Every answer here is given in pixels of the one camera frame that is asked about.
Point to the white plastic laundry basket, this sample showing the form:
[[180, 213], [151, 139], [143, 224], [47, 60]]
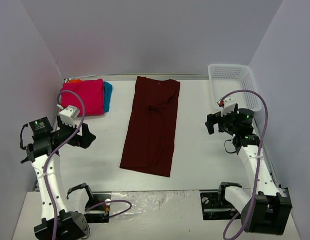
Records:
[[225, 78]]

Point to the dark red t shirt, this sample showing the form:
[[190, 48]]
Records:
[[150, 138]]

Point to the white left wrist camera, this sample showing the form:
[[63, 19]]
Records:
[[68, 114]]

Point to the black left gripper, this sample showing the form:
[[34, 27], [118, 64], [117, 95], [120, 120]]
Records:
[[76, 136]]

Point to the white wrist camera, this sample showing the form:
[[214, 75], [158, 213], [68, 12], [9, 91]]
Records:
[[68, 114], [228, 105]]

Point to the pink folded t shirt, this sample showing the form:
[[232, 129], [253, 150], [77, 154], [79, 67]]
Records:
[[91, 93]]

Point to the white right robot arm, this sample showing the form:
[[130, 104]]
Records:
[[265, 210]]

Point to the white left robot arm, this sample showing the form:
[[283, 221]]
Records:
[[63, 212]]

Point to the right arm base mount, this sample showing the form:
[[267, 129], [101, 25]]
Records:
[[213, 208]]

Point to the blue folded t shirt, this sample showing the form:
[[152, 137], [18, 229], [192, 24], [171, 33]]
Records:
[[108, 88]]

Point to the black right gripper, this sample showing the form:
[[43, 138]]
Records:
[[220, 122]]

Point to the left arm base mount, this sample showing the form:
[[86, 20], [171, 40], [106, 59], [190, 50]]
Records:
[[99, 214]]

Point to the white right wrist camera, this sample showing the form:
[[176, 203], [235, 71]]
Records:
[[228, 105]]

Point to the orange folded t shirt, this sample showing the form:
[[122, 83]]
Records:
[[73, 81]]

